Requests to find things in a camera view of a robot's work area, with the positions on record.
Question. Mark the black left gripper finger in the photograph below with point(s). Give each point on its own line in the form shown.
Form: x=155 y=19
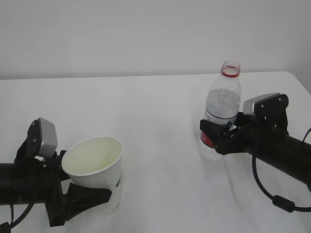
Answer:
x=79 y=199

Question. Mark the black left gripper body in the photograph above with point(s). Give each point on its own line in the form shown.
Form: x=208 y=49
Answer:
x=50 y=193

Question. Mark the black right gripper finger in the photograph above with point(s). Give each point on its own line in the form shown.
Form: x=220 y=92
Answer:
x=210 y=133
x=239 y=119

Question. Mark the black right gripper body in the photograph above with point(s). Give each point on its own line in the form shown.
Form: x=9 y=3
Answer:
x=243 y=139

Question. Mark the clear Nongfu Spring water bottle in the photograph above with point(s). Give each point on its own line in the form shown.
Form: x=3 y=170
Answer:
x=224 y=97

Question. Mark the white paper coffee cup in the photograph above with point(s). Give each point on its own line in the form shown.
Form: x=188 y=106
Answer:
x=97 y=163

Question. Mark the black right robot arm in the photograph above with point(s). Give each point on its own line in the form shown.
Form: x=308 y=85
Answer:
x=271 y=144

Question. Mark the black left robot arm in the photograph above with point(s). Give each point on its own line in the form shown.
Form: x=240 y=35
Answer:
x=29 y=181

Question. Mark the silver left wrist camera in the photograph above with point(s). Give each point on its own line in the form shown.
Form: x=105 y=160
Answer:
x=41 y=139

